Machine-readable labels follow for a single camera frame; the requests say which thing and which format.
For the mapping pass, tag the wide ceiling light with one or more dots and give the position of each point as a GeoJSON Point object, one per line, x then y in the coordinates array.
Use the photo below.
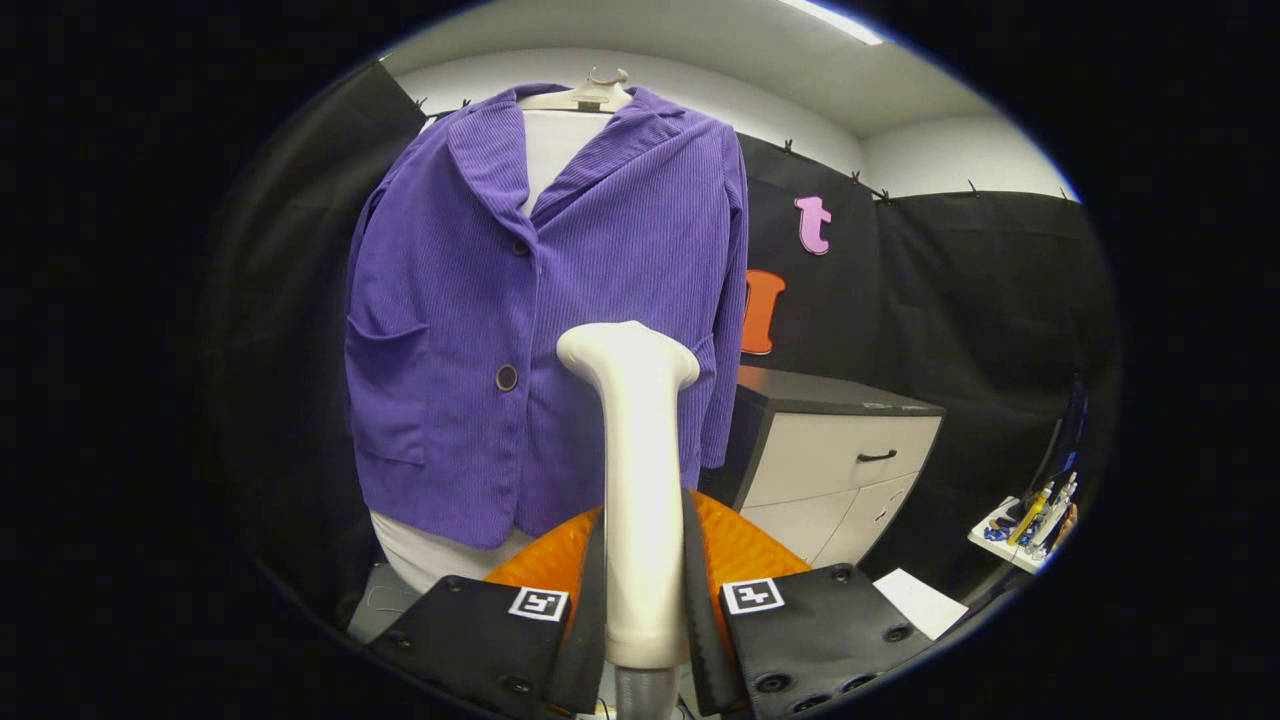
{"type": "Point", "coordinates": [835, 22]}

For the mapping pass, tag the white mannequin form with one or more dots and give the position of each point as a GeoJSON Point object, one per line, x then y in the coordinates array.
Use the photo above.
{"type": "Point", "coordinates": [560, 150]}

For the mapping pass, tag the white cabinet with dark top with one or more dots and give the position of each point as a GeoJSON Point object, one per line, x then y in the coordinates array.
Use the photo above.
{"type": "Point", "coordinates": [830, 470]}

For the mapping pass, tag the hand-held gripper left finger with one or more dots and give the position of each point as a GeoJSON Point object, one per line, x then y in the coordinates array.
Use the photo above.
{"type": "Point", "coordinates": [592, 620]}

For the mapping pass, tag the white paper sheet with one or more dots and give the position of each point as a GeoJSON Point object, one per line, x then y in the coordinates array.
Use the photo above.
{"type": "Point", "coordinates": [920, 603]}

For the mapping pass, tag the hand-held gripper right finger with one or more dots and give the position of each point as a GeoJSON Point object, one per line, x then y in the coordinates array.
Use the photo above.
{"type": "Point", "coordinates": [700, 620]}

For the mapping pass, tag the white tray of small items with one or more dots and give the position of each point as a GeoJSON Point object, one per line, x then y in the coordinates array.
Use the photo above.
{"type": "Point", "coordinates": [1030, 525]}

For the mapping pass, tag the beige clothes hanger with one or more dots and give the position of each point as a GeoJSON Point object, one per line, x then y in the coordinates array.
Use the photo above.
{"type": "Point", "coordinates": [585, 95]}

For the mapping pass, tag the white garment steamer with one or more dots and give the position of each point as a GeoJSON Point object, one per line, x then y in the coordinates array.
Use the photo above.
{"type": "Point", "coordinates": [640, 480]}

